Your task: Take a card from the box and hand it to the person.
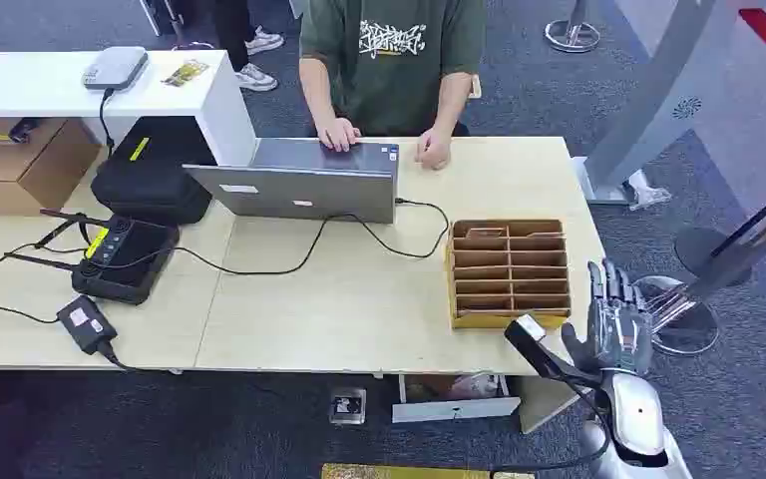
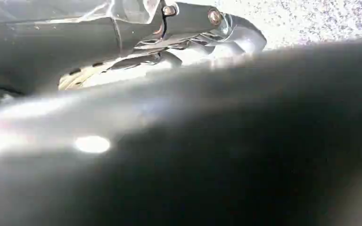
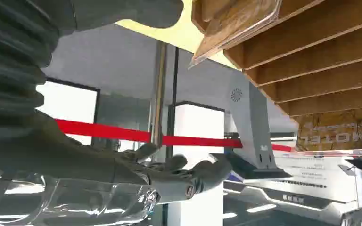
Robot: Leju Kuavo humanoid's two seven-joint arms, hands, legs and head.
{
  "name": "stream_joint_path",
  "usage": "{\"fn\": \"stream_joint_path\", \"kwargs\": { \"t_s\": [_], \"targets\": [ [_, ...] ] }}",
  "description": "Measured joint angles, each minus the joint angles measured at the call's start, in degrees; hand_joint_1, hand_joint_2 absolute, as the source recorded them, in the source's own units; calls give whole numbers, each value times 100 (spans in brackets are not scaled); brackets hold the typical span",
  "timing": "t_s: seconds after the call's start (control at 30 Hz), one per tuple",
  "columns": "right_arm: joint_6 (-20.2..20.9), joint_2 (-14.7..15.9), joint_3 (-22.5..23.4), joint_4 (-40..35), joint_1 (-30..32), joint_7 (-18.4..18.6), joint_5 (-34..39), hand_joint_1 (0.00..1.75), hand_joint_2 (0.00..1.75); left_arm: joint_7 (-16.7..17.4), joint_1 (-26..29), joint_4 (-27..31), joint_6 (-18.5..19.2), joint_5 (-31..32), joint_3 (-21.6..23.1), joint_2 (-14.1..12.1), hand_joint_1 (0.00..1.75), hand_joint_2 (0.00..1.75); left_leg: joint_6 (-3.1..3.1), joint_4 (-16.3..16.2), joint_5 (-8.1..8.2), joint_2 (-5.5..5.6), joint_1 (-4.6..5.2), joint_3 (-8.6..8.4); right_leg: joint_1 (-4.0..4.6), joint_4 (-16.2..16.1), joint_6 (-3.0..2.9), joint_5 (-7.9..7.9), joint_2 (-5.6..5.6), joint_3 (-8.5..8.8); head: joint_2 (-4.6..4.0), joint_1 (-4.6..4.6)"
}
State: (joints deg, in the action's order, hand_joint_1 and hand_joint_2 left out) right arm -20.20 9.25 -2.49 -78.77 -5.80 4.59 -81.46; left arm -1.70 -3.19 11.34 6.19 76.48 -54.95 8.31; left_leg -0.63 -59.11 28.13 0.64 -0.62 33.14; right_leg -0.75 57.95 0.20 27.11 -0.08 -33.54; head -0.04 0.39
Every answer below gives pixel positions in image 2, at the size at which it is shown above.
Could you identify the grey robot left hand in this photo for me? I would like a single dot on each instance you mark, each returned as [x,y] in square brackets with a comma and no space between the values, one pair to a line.
[199,140]

